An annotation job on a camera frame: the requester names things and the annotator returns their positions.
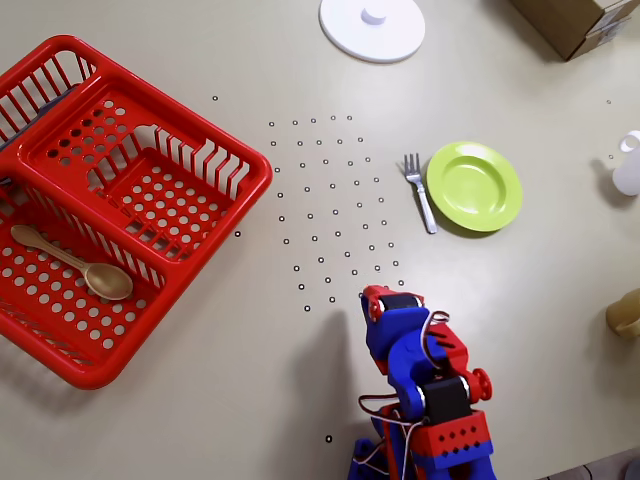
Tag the blue gripper body black servo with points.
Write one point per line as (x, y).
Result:
(398, 303)

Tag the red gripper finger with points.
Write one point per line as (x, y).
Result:
(373, 306)

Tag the grey plastic fork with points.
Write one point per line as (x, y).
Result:
(413, 176)

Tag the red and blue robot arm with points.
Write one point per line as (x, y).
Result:
(450, 440)

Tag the lime green plastic plate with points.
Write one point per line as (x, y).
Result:
(475, 187)

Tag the tan plastic cup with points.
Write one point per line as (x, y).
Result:
(626, 315)

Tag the red plastic dish basket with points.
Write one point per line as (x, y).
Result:
(165, 150)

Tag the golden spoon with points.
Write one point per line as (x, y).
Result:
(107, 282)

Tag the white round stand base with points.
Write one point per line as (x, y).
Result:
(372, 37)

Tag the brown cardboard box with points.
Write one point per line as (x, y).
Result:
(565, 20)

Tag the grey plastic knife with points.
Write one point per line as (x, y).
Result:
(52, 104)

